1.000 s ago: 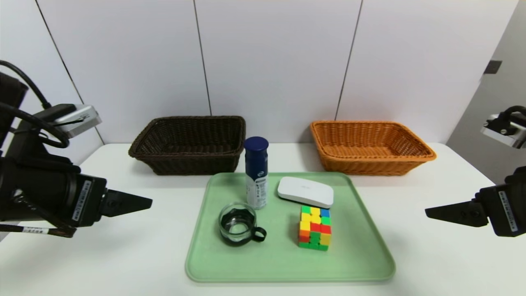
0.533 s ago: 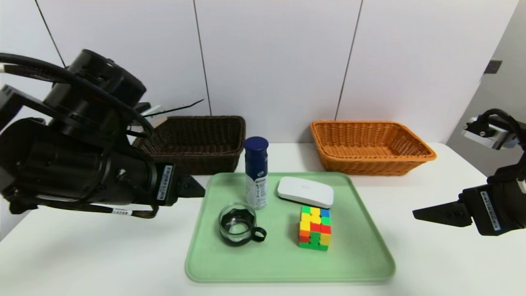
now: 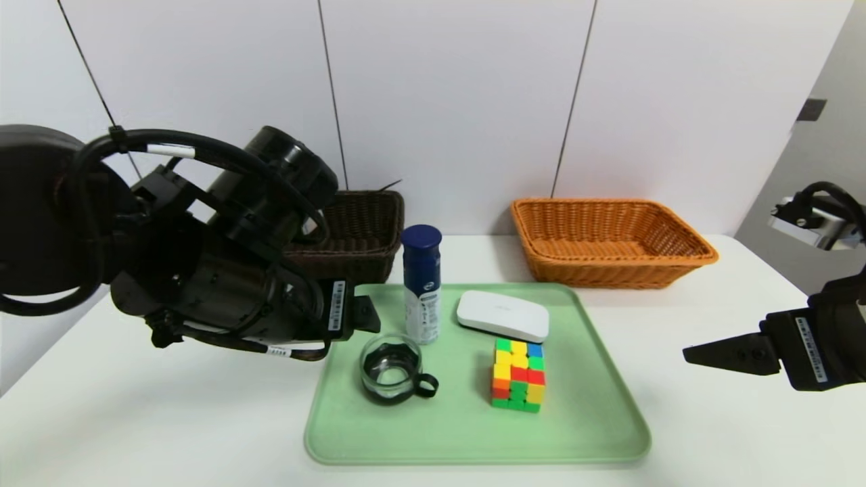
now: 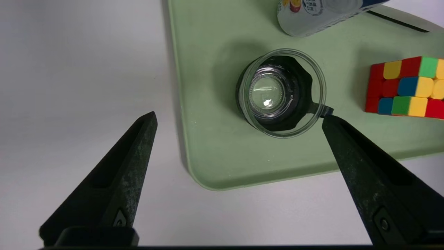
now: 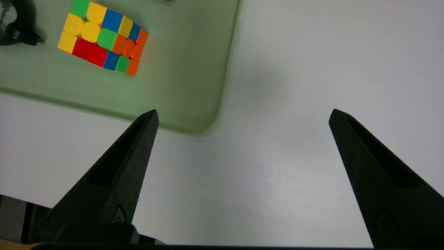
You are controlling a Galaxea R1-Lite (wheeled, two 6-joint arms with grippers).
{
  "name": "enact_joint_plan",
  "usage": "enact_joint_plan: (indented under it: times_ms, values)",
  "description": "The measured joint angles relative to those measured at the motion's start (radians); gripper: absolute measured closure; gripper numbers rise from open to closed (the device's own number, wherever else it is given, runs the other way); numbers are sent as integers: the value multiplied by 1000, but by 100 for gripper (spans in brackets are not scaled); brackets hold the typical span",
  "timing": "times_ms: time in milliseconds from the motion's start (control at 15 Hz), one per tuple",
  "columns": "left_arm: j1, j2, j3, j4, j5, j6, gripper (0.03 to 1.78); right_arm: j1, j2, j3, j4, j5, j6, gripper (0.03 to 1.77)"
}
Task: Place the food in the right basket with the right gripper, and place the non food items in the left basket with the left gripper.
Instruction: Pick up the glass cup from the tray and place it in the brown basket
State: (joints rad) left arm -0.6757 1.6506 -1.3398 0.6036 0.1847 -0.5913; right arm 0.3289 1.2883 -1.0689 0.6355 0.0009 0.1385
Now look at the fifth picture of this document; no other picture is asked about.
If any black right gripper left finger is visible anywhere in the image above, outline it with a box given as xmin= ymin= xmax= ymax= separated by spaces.
xmin=38 ymin=109 xmax=160 ymax=241

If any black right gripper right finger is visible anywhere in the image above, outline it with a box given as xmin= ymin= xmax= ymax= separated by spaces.
xmin=329 ymin=109 xmax=444 ymax=248

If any colourful puzzle cube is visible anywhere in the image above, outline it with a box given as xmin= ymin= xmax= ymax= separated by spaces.
xmin=57 ymin=0 xmax=148 ymax=76

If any glass cup with black handle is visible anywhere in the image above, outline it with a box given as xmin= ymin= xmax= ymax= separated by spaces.
xmin=0 ymin=0 xmax=41 ymax=47

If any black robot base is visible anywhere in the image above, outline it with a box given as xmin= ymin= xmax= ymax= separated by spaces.
xmin=0 ymin=194 xmax=53 ymax=245

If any light green plastic tray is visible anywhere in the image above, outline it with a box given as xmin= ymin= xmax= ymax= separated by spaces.
xmin=0 ymin=0 xmax=242 ymax=134

